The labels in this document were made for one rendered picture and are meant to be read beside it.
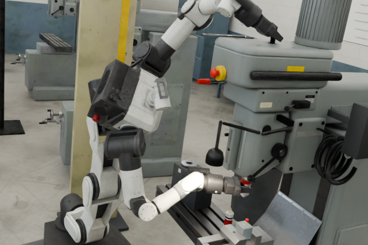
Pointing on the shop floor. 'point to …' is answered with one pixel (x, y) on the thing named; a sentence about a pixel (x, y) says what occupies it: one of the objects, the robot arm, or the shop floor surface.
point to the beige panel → (100, 55)
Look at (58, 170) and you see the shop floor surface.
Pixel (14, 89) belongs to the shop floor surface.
